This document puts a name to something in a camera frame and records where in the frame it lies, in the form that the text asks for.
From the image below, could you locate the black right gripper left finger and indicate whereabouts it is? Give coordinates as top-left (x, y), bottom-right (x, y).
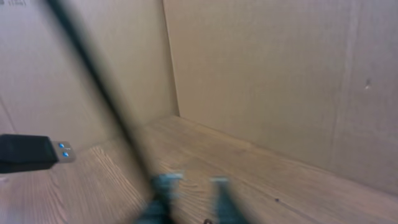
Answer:
top-left (134, 173), bottom-right (183, 224)

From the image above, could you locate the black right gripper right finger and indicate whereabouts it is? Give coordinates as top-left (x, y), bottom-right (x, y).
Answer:
top-left (211, 177), bottom-right (250, 224)

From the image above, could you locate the black separated usb cable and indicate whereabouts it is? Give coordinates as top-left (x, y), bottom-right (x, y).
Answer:
top-left (0, 0), bottom-right (162, 200)

